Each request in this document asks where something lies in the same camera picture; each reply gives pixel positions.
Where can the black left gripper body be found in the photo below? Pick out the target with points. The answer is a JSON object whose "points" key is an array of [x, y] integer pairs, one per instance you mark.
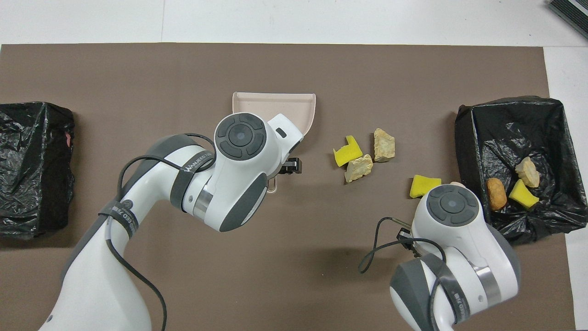
{"points": [[290, 166]]}

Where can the brown paper table mat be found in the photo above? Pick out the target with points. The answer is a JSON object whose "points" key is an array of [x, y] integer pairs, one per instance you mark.
{"points": [[138, 73]]}

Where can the plain yellow sponge piece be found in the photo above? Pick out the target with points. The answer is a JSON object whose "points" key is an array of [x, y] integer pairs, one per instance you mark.
{"points": [[420, 184]]}

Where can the tan layered foam chunk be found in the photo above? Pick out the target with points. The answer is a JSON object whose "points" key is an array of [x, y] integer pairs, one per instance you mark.
{"points": [[384, 146]]}

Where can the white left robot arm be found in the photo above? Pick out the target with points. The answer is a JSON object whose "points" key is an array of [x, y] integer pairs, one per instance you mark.
{"points": [[229, 174]]}

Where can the pale rounded foam chunk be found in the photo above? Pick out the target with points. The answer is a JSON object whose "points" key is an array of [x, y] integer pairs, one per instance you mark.
{"points": [[527, 172]]}

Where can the notched yellow sponge piece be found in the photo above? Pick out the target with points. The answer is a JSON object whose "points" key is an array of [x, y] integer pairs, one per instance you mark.
{"points": [[347, 152]]}

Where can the beige plastic dustpan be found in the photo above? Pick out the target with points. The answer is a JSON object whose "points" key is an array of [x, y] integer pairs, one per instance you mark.
{"points": [[275, 108]]}

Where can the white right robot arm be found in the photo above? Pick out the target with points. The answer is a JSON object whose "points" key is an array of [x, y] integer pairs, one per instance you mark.
{"points": [[455, 239]]}

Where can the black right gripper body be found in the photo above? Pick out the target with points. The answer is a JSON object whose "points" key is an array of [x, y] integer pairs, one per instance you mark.
{"points": [[405, 233]]}

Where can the pale grey-faced foam chunk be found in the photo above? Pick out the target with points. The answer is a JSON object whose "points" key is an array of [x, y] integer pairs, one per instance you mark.
{"points": [[358, 168]]}

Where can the green and yellow sponge piece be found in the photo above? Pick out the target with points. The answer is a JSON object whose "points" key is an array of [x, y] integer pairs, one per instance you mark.
{"points": [[522, 195]]}

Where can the black bin with pink mark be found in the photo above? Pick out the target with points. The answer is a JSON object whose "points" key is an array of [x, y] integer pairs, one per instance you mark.
{"points": [[32, 184]]}

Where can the orange-brown foam lump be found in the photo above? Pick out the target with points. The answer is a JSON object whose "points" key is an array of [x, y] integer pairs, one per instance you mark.
{"points": [[496, 194]]}

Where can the dark ribbed panel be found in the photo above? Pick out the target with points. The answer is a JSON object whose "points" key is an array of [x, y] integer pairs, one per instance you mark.
{"points": [[569, 14]]}

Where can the black bag-lined trash bin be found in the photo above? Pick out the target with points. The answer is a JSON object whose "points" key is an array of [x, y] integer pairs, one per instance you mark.
{"points": [[519, 128]]}

